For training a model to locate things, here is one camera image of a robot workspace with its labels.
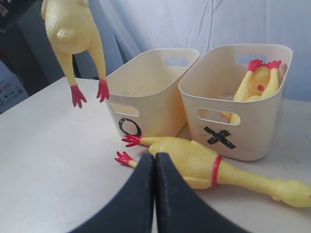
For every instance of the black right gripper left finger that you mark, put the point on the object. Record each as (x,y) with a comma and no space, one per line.
(131,209)

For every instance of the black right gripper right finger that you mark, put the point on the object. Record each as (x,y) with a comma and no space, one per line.
(179,209)

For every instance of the headless yellow rubber chicken body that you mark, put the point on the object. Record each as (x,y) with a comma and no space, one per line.
(261,81)

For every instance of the whole rubber chicken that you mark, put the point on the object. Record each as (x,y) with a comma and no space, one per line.
(71,29)
(202,168)

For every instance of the cream bin marked X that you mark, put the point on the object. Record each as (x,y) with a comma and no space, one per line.
(238,130)

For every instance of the cream bin marked O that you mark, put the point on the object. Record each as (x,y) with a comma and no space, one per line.
(144,96)

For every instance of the dark cabinet with boxes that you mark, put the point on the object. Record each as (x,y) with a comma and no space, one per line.
(27,62)

